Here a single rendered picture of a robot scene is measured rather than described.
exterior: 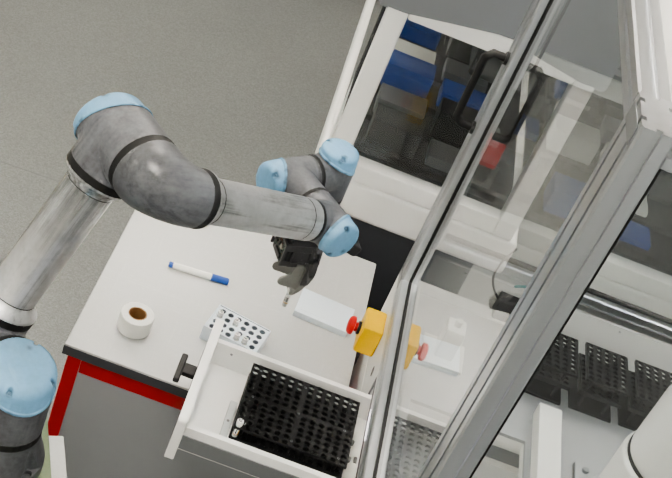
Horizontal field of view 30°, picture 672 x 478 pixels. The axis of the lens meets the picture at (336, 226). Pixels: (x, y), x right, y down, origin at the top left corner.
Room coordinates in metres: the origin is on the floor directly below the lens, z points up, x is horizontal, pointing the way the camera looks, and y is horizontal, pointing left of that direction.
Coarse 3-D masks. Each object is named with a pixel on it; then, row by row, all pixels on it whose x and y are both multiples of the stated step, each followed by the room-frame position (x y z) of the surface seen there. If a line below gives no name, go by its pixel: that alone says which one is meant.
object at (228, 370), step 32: (224, 352) 1.82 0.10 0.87; (256, 352) 1.83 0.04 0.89; (224, 384) 1.78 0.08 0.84; (320, 384) 1.83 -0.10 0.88; (192, 416) 1.66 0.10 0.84; (224, 416) 1.70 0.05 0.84; (192, 448) 1.58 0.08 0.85; (224, 448) 1.58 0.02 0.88; (256, 448) 1.60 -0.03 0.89; (352, 448) 1.76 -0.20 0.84
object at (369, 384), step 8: (392, 288) 2.19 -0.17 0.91; (392, 296) 2.14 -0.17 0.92; (384, 304) 2.19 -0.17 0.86; (384, 312) 2.14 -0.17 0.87; (384, 328) 2.05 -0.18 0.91; (384, 336) 2.00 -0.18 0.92; (376, 352) 2.00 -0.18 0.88; (368, 360) 2.05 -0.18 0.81; (376, 360) 1.96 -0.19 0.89; (368, 368) 2.00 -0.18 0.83; (376, 368) 1.92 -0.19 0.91; (368, 376) 1.96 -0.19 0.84; (376, 376) 1.88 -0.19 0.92; (368, 384) 1.92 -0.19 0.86; (368, 392) 1.87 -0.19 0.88; (368, 416) 1.76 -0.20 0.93; (360, 456) 1.65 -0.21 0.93
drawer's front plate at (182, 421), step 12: (216, 324) 1.82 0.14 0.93; (216, 336) 1.79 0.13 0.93; (204, 360) 1.72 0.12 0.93; (204, 372) 1.69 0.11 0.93; (192, 384) 1.65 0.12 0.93; (192, 396) 1.62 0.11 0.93; (192, 408) 1.59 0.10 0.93; (180, 420) 1.56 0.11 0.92; (180, 432) 1.56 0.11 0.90; (168, 444) 1.56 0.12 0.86; (168, 456) 1.56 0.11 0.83
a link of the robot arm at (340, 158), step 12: (324, 144) 1.94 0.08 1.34; (336, 144) 1.95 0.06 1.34; (348, 144) 1.97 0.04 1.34; (324, 156) 1.92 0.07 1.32; (336, 156) 1.91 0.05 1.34; (348, 156) 1.93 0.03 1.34; (324, 168) 1.98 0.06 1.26; (336, 168) 1.91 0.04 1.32; (348, 168) 1.92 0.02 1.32; (336, 180) 1.91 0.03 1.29; (348, 180) 1.93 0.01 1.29; (336, 192) 1.92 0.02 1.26
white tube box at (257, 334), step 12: (216, 312) 2.01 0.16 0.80; (228, 312) 2.02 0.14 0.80; (204, 324) 1.96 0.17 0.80; (228, 324) 1.99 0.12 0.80; (240, 324) 2.00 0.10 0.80; (252, 324) 2.02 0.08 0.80; (204, 336) 1.95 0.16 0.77; (228, 336) 1.97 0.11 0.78; (240, 336) 1.97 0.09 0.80; (252, 336) 1.98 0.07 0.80; (264, 336) 2.00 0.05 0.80; (252, 348) 1.96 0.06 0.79
